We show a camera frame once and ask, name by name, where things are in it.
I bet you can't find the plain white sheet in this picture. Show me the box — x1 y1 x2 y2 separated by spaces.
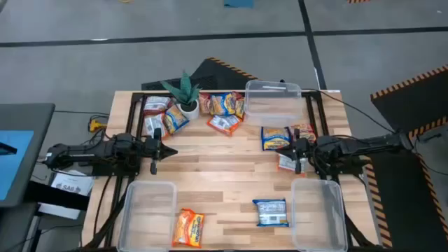
37 202 82 221

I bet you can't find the clear plastic bin with label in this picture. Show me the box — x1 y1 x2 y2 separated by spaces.
244 79 303 127

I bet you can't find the grey desk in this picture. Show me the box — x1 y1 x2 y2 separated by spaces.
0 102 56 208

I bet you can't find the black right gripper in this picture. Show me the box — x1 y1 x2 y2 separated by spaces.
276 128 318 175

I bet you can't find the orange Maruchan noodle pack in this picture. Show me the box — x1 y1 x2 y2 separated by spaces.
277 153 311 174
206 113 243 137
171 208 205 249

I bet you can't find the yellow cable connector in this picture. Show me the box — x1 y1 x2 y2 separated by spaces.
87 118 108 133

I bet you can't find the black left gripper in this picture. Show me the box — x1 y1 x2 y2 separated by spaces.
139 127 179 176

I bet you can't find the black mat with hazard stripes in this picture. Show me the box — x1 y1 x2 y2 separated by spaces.
141 57 259 92
370 64 448 141
363 152 448 252

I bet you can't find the printed white paper sheet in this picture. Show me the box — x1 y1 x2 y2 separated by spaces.
50 169 95 197

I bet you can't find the black desk base bar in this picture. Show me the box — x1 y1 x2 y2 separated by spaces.
23 180 91 211

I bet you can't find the blue floor mat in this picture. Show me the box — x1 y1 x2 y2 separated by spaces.
223 0 255 9

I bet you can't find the green plant in white pot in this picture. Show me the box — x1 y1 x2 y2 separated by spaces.
160 69 202 121

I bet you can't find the grey stand foot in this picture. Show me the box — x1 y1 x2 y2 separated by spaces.
416 125 448 144

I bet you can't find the blue Maruchan noodle pack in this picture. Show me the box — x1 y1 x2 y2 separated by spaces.
163 104 190 136
209 92 237 116
260 126 293 152
252 198 290 228

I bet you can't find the black aluminium rig frame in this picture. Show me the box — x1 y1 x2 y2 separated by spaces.
82 90 374 252

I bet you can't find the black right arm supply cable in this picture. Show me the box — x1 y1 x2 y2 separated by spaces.
301 87 398 134

